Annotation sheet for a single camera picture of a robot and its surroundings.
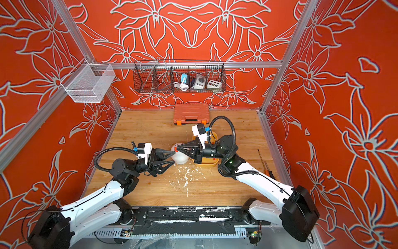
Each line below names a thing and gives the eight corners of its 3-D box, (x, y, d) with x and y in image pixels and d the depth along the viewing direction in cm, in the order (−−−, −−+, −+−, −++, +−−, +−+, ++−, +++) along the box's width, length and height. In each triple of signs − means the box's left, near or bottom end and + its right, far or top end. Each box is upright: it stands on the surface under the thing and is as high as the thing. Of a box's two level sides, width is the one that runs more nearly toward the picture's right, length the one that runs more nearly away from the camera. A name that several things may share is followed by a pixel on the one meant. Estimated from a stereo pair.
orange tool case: (173, 126, 112) (172, 120, 108) (176, 109, 124) (175, 103, 119) (209, 126, 112) (209, 120, 108) (208, 109, 124) (208, 103, 119)
